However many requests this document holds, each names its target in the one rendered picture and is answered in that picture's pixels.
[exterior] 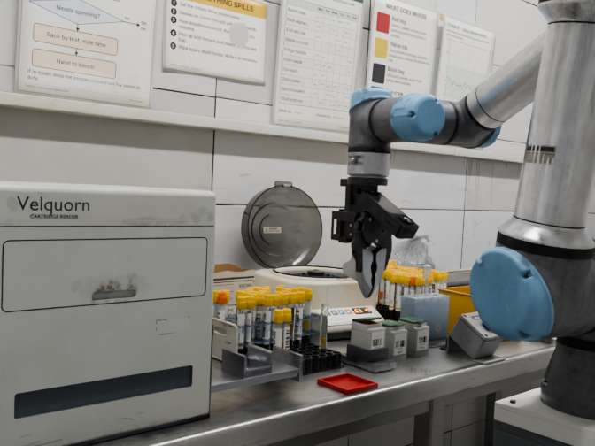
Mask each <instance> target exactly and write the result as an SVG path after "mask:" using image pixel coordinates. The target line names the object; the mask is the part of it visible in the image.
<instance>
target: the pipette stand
mask: <svg viewBox="0 0 595 446"><path fill-rule="evenodd" d="M449 300H450V296H446V295H442V294H438V293H430V294H427V296H425V294H419V295H408V296H401V309H400V318H407V317H415V318H418V319H425V320H427V326H428V327H429V347H436V346H442V345H445V343H446V339H447V331H448V315H449Z"/></svg>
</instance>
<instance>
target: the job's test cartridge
mask: <svg viewBox="0 0 595 446"><path fill-rule="evenodd" d="M385 330H386V328H385V327H383V323H381V322H377V321H373V320H369V321H352V336H351V344H352V345H355V346H359V347H361V348H365V349H368V350H372V349H377V348H382V347H385Z"/></svg>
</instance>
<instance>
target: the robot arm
mask: <svg viewBox="0 0 595 446"><path fill-rule="evenodd" d="M537 8H538V10H539V11H540V12H541V13H542V15H543V16H544V17H545V19H546V21H547V24H548V25H547V29H545V30H544V31H543V32H542V33H541V34H539V35H538V36H537V37H536V38H534V39H533V40H532V41H531V42H529V43H528V44H527V45H526V46H525V47H523V48H522V49H521V50H520V51H518V52H517V53H516V54H515V55H514V56H512V57H511V58H510V59H509V60H507V61H506V62H505V63H504V64H503V65H502V66H501V67H500V68H499V69H497V70H496V71H495V72H494V73H492V74H491V75H490V76H489V77H488V78H486V79H485V80H484V81H483V82H481V83H480V84H479V85H478V86H477V87H475V88H474V89H473V90H472V91H470V93H469V94H467V95H466V96H464V97H463V98H462V99H461V100H460V101H458V102H452V101H445V100H438V99H436V98H435V97H434V96H432V95H431V94H420V93H412V94H408V95H405V96H399V97H393V94H392V93H391V91H389V90H388V89H383V88H360V89H357V90H355V91H353V93H352V98H351V108H350V110H349V116H350V121H349V140H348V161H347V174H348V175H350V177H348V179H340V186H343V187H345V204H344V209H339V211H332V221H331V240H336V241H338V242H342V243H351V247H352V258H351V260H349V261H347V262H345V263H344V264H343V272H344V274H345V275H347V276H348V277H350V278H352V279H354V280H355V281H357V282H358V284H359V289H360V291H361V293H362V295H363V296H364V297H365V298H370V297H371V296H372V295H373V293H374V291H375V289H376V287H377V285H378V284H379V282H380V280H381V278H382V276H383V273H384V271H385V270H386V268H387V265H388V263H389V260H390V254H391V250H392V235H394V236H395V237H396V238H398V239H413V238H414V236H415V234H416V232H417V231H418V229H419V226H418V225H417V224H416V223H415V222H414V221H413V220H412V219H410V218H409V217H408V216H407V215H405V214H404V213H403V212H402V211H401V210H400V209H399V208H398V207H397V206H396V205H395V204H394V203H392V202H391V201H390V200H389V199H388V198H387V197H386V196H384V195H383V194H382V193H381V192H378V186H388V179H386V177H388V176H389V175H390V144H391V143H394V142H414V143H424V144H435V145H448V146H458V147H462V148H466V149H475V148H486V147H489V146H491V145H492V144H493V143H494V142H495V141H496V140H497V137H498V135H500V131H501V127H502V124H503V123H505V122H506V121H508V120H509V119H511V118H512V117H513V116H514V115H515V114H517V113H518V112H520V111H521V110H522V109H524V108H525V107H526V106H528V105H529V104H531V103H532V102H534V103H533V108H532V113H531V118H530V123H529V132H528V137H527V141H526V147H525V151H524V157H523V161H522V170H521V176H520V181H519V186H518V191H517V196H516V201H515V206H514V215H513V217H512V218H511V219H509V220H508V221H506V222H505V223H503V224H502V225H501V226H499V227H498V233H497V239H496V244H495V247H493V248H490V249H488V250H486V251H485V252H484V253H482V255H481V256H480V257H479V258H477V260H476V261H475V262H474V264H473V267H472V270H471V274H470V281H469V287H470V295H471V298H472V302H473V305H474V307H475V309H476V310H477V311H478V313H479V317H480V319H481V321H482V322H483V323H484V325H485V326H487V327H488V328H489V329H490V330H491V332H493V333H494V334H495V335H498V336H500V337H502V338H504V339H507V340H510V341H527V342H538V341H542V340H544V339H548V338H556V346H555V349H554V352H553V354H552V357H551V360H550V362H549V364H548V366H547V369H546V371H545V376H544V378H543V379H542V381H541V389H540V399H541V401H542V402H543V403H544V404H546V405H547V406H549V407H551V408H553V409H554V410H556V411H561V412H564V413H566V414H569V415H572V416H576V417H579V418H583V419H591V420H595V238H591V237H590V236H589V235H588V233H587V232H586V229H585V225H586V220H587V216H588V211H589V207H590V202H591V194H592V190H593V185H594V181H595V0H538V5H537ZM334 219H336V234H334ZM372 243H373V244H374V245H375V246H376V247H377V248H376V247H375V246H374V245H371V244H372Z"/></svg>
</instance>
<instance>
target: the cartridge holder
mask: <svg viewBox="0 0 595 446"><path fill-rule="evenodd" d="M388 348H389V347H386V346H385V347H382V348H377V349H372V350H368V349H365V348H361V347H359V346H355V345H352V344H350V343H347V350H346V353H342V354H341V362H342V363H346V364H350V365H355V366H357V367H360V368H363V369H366V370H368V371H369V372H372V373H379V372H380V371H385V370H391V369H394V368H396V361H393V360H390V359H388Z"/></svg>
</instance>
